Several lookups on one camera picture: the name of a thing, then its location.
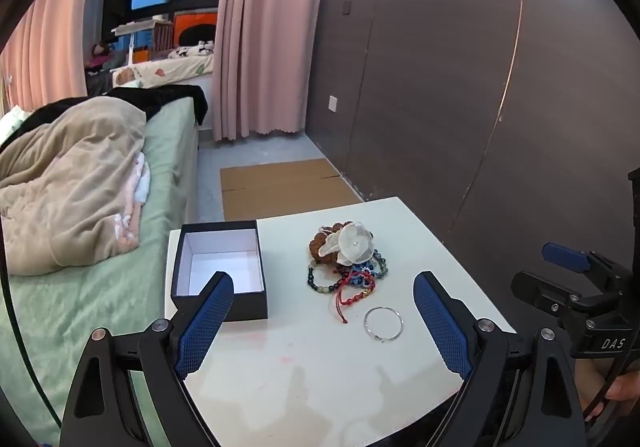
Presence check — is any person's right hand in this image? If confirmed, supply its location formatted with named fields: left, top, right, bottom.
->
left=574, top=357, right=640, bottom=404

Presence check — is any black and white plush toy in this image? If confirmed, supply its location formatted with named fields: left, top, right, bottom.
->
left=167, top=40, right=216, bottom=59

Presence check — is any light patterned pillow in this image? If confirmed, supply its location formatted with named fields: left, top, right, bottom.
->
left=0, top=106, right=28, bottom=140

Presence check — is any red string bracelet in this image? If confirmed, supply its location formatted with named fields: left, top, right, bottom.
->
left=334, top=272, right=376, bottom=324

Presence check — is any pink curtain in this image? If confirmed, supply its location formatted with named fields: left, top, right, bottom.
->
left=0, top=0, right=103, bottom=113
left=210, top=0, right=335, bottom=142

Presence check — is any white rack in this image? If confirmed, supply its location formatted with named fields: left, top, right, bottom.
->
left=111, top=16, right=173, bottom=64

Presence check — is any dark multicolour bead bracelet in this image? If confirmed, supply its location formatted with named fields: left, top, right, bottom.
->
left=306, top=263, right=351, bottom=295

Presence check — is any black cable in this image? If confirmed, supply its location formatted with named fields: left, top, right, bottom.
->
left=0, top=227, right=63, bottom=433
left=582, top=367, right=618, bottom=423

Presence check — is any orange box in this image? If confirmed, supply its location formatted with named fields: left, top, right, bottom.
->
left=172, top=12, right=219, bottom=50

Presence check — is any bed with green sheet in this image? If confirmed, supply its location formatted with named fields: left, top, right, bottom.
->
left=0, top=94, right=201, bottom=447

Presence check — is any blue flower bead ornament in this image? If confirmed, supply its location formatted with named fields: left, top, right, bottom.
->
left=347, top=263, right=377, bottom=290

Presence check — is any white fabric flower hair clip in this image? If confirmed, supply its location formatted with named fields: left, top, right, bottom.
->
left=321, top=221, right=376, bottom=267

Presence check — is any silver bangle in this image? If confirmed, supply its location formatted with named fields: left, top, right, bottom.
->
left=363, top=306, right=404, bottom=343

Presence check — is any black jewelry box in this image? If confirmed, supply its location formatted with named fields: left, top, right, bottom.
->
left=171, top=220, right=269, bottom=324

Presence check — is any flat cardboard sheet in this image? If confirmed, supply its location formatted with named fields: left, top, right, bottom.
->
left=220, top=158, right=365, bottom=222

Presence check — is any grey-green bead bracelet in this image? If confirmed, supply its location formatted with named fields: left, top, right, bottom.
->
left=370, top=247, right=391, bottom=280

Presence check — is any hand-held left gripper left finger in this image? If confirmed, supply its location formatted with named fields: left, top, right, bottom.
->
left=60, top=270, right=235, bottom=447

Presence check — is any beige blanket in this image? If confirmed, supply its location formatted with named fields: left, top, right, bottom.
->
left=0, top=96, right=151, bottom=276

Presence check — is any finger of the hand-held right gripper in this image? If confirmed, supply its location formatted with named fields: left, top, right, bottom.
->
left=510, top=269, right=598, bottom=317
left=541, top=242, right=632, bottom=295

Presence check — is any brown seed bead bracelet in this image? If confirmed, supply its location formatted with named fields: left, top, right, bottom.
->
left=308, top=223, right=346, bottom=264

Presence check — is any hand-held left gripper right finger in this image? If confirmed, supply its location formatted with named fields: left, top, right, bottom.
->
left=413, top=270, right=587, bottom=447

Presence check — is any printed quilt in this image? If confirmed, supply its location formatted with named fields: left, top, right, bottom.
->
left=112, top=54, right=216, bottom=89

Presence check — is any black cloth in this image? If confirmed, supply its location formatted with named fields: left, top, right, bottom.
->
left=20, top=84, right=208, bottom=125

